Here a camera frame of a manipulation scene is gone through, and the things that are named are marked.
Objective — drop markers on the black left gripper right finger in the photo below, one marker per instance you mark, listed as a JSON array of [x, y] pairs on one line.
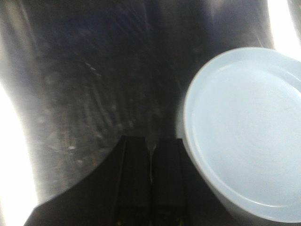
[[168, 198]]

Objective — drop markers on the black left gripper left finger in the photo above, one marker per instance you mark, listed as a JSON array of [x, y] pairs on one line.
[[133, 203]]

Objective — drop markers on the light blue plate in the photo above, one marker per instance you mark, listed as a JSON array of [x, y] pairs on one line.
[[242, 130]]

